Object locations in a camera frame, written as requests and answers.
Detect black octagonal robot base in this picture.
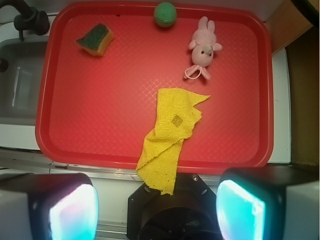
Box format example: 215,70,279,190
126,173,223,240

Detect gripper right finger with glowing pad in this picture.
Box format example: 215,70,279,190
216,165,320,240

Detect pink plush bunny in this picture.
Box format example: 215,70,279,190
183,16,223,80

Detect yellow cloth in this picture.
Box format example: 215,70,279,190
135,88,209,196

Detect black faucet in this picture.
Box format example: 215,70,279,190
0,0,50,42

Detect grey sink basin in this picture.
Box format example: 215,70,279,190
0,36,49,126

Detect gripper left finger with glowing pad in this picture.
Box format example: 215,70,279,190
0,173,99,240

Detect green ball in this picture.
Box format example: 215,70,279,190
153,2,177,28

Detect green and yellow sponge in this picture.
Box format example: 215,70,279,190
75,23,114,57

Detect red plastic tray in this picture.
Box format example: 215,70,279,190
36,1,274,174

